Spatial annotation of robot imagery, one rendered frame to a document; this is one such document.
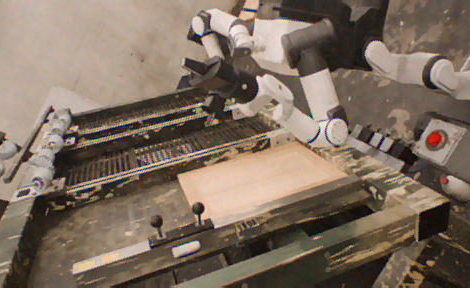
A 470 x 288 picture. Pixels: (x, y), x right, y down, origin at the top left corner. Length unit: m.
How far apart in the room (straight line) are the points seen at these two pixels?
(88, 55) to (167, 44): 1.33
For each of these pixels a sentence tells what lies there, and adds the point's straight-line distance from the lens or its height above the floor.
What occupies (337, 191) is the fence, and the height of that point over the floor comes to 0.97.
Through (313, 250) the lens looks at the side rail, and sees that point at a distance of 0.99.
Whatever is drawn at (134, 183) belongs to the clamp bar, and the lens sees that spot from 1.56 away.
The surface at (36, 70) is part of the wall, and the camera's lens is 6.57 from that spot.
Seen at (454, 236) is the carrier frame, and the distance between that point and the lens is 1.33.
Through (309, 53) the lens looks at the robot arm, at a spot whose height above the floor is 1.31.
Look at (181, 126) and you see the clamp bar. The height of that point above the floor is 1.24.
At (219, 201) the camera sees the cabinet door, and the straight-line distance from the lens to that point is 1.31.
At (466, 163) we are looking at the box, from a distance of 1.21.
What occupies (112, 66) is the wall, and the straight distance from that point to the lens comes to 6.57.
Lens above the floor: 1.84
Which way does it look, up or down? 25 degrees down
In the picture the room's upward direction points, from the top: 65 degrees counter-clockwise
